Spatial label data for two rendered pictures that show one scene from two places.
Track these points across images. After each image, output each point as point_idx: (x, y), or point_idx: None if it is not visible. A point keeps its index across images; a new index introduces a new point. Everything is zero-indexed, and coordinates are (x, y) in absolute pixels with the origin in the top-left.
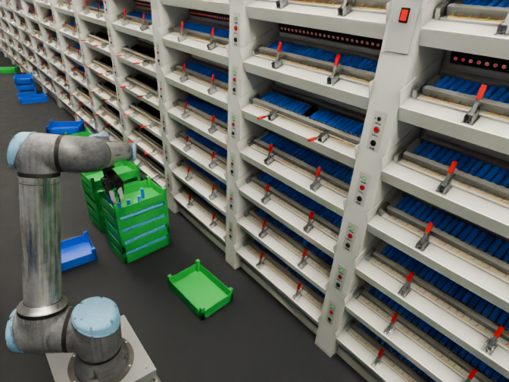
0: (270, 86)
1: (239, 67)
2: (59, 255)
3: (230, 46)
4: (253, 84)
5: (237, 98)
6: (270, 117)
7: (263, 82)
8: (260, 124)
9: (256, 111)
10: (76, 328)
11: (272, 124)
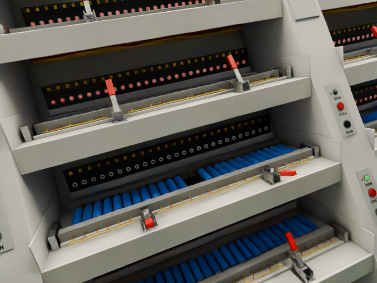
0: (59, 209)
1: (1, 168)
2: None
3: None
4: (40, 206)
5: (14, 252)
6: (153, 220)
7: (49, 201)
8: (120, 264)
9: (93, 245)
10: None
11: (164, 232)
